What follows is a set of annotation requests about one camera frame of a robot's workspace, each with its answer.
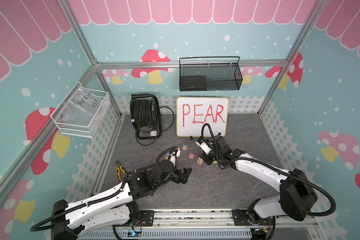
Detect black box in basket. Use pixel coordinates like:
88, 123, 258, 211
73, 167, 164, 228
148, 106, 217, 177
179, 76, 207, 92

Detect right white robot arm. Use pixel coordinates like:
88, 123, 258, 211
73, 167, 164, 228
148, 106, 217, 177
196, 123, 337, 226

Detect white board with PEAR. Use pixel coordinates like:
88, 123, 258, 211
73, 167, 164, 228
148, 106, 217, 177
176, 97, 230, 137

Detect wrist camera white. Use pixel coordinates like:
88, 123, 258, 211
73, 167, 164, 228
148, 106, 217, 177
165, 148, 181, 160
196, 137, 213, 155

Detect black cable reel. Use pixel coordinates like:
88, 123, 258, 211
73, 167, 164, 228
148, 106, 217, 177
130, 94, 175, 147

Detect black mesh wall basket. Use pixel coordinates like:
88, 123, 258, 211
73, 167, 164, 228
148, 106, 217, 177
179, 56, 243, 91

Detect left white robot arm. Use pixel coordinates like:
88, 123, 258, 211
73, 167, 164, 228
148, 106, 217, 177
30, 146, 192, 240

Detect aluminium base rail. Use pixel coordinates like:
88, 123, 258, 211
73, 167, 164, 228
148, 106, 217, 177
79, 209, 324, 240

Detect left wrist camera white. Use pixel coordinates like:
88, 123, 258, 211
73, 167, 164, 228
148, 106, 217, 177
165, 148, 181, 160

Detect clear plastic wall bin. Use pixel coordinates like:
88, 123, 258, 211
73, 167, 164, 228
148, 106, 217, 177
51, 82, 111, 138

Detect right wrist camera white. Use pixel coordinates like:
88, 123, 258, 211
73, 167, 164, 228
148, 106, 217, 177
196, 137, 213, 155

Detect yellow handled pliers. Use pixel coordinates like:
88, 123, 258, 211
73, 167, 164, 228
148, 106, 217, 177
116, 161, 126, 183

